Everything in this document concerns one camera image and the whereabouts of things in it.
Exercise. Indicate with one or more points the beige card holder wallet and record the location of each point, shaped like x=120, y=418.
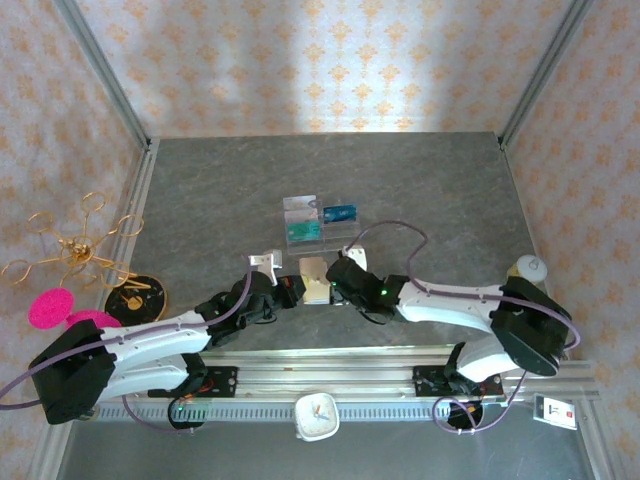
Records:
x=314, y=280

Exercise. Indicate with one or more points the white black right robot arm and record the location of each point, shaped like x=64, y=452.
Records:
x=450, y=307

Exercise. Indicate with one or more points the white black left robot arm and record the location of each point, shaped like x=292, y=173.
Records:
x=150, y=340

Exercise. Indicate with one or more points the clear acrylic card stand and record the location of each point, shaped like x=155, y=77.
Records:
x=340, y=235

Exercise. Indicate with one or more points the teal green card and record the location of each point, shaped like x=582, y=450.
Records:
x=302, y=232

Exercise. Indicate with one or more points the pale pink white card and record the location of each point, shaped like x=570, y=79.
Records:
x=297, y=217

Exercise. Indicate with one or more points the blue card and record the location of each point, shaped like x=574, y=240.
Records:
x=340, y=214

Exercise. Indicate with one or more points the silver white card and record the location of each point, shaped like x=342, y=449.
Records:
x=297, y=202

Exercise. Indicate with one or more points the black gold round coaster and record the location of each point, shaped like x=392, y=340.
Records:
x=135, y=300

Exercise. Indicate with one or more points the white square clock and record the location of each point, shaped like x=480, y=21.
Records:
x=316, y=417

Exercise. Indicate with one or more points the black round base disc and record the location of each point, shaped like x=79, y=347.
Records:
x=462, y=425
x=187, y=425

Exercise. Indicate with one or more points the pink felt disc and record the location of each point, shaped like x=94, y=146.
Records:
x=50, y=309
x=92, y=317

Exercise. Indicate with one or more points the yellow cup with white lid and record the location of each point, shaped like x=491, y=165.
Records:
x=530, y=267

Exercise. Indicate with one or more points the white tag with red button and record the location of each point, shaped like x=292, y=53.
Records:
x=555, y=411

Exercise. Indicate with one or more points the aluminium mounting rail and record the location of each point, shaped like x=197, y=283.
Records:
x=325, y=372

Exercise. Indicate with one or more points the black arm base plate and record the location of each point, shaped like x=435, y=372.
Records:
x=225, y=382
x=422, y=382

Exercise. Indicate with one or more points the aluminium table side rail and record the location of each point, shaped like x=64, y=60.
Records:
x=145, y=170
x=508, y=167

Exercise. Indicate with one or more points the aluminium frame post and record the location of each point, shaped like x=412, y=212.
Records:
x=105, y=70
x=544, y=70

